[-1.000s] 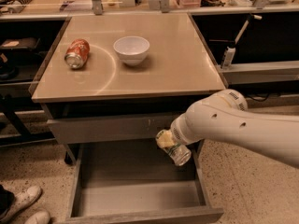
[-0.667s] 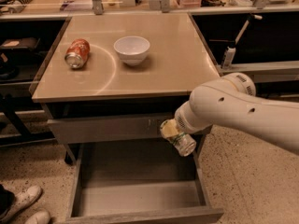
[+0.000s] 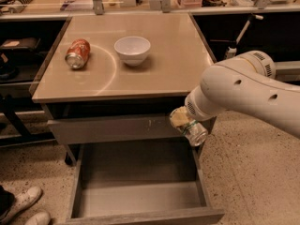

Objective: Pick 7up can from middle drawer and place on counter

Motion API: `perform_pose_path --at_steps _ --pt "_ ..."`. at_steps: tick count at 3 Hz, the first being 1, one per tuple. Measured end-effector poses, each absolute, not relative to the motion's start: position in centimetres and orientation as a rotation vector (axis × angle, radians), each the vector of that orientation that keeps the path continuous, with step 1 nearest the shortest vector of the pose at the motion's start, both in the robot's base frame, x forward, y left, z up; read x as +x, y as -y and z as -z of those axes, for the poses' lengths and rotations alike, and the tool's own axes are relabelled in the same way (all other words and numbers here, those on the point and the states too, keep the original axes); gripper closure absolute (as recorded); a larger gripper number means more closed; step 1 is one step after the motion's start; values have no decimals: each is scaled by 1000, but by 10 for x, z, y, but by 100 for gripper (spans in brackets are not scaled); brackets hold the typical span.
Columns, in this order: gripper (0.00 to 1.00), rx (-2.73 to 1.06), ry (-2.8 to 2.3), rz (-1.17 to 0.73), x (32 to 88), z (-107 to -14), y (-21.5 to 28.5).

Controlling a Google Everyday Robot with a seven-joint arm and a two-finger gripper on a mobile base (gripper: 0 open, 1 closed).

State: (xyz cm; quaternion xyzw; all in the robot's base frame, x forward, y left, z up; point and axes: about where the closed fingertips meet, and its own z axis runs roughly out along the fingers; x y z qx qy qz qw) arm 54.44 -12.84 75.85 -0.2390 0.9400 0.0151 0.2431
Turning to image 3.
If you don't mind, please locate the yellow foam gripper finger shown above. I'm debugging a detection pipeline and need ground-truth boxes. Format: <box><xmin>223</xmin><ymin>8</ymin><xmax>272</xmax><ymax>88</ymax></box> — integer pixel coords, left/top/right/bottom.
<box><xmin>172</xmin><ymin>107</ymin><xmax>192</xmax><ymax>128</ymax></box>

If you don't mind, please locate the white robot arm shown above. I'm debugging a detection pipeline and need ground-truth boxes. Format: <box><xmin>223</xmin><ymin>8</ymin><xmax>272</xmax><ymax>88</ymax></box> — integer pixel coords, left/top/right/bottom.
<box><xmin>170</xmin><ymin>51</ymin><xmax>300</xmax><ymax>138</ymax></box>

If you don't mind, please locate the open middle drawer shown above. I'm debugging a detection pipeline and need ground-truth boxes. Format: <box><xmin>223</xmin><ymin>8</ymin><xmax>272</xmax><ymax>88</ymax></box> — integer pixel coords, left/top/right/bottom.
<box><xmin>66</xmin><ymin>138</ymin><xmax>224</xmax><ymax>225</ymax></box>

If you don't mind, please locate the grey drawer cabinet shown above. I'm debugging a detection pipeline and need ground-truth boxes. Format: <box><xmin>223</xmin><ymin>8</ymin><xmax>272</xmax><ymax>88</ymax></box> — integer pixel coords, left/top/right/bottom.
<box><xmin>31</xmin><ymin>13</ymin><xmax>214</xmax><ymax>163</ymax></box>

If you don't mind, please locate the grey top drawer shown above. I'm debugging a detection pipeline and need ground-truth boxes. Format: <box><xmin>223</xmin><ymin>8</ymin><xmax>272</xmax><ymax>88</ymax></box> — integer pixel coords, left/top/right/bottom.
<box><xmin>48</xmin><ymin>113</ymin><xmax>182</xmax><ymax>144</ymax></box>

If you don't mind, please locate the orange soda can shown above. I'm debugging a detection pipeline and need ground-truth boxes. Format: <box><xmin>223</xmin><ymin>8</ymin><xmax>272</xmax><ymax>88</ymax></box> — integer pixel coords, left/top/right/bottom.
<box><xmin>65</xmin><ymin>38</ymin><xmax>90</xmax><ymax>69</ymax></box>

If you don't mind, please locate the white ceramic bowl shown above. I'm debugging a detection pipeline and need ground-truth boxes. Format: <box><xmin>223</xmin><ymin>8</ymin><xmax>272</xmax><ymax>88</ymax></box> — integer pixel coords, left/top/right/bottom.
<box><xmin>114</xmin><ymin>37</ymin><xmax>151</xmax><ymax>67</ymax></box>

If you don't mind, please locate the white shoe lower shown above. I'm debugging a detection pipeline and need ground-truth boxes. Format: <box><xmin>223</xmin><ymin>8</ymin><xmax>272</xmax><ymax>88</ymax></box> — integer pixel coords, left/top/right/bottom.
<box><xmin>24</xmin><ymin>211</ymin><xmax>51</xmax><ymax>225</ymax></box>

